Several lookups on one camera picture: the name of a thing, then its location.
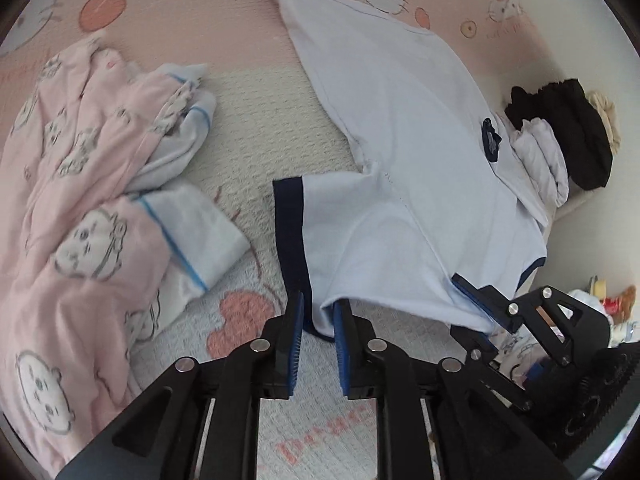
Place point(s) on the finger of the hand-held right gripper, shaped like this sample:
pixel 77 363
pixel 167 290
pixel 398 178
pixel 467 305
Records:
pixel 470 292
pixel 472 340

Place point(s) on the folded white garment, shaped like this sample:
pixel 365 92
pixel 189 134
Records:
pixel 542 160

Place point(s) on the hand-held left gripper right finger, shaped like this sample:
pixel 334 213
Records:
pixel 342 355

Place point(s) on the brown plush toy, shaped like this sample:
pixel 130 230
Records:
pixel 622 305

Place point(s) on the black garment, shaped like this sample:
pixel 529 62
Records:
pixel 565 120

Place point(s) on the pink printed pajama garment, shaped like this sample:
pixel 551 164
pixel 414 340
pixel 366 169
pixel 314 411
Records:
pixel 75 185

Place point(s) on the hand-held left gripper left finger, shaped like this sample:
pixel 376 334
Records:
pixel 297 350

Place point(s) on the cream garment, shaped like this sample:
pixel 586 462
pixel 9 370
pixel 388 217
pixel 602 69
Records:
pixel 607 120

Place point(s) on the pink cat print sofa blanket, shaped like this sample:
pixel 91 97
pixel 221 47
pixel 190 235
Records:
pixel 240 110

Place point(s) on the white t-shirt with navy trim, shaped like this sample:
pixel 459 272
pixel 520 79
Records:
pixel 400 135

